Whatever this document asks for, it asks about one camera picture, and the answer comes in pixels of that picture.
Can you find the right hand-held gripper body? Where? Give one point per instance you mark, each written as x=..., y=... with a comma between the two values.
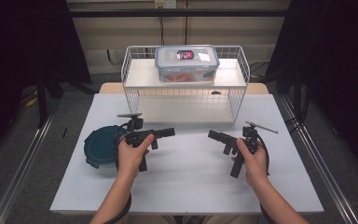
x=250, y=133

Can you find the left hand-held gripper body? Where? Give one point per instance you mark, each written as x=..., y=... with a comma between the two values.
x=135, y=123

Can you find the clear plastic food container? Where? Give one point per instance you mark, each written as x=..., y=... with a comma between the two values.
x=186, y=63

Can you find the person's right hand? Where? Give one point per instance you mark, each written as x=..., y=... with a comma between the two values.
x=256, y=166

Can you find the person's left hand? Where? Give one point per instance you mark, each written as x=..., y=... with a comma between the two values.
x=129, y=158

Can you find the dark teal round container lid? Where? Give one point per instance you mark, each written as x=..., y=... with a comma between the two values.
x=101, y=149

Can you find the light wooden table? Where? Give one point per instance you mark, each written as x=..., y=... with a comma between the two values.
x=110, y=88

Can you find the black curtain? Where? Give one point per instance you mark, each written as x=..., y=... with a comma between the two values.
x=28, y=46
x=332, y=62

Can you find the black horizontal bar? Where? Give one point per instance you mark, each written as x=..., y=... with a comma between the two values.
x=167, y=13

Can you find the aluminium floor rail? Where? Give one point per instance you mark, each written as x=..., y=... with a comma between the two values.
x=320, y=161
x=21, y=165

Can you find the white wall socket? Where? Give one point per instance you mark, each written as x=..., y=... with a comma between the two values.
x=165, y=3

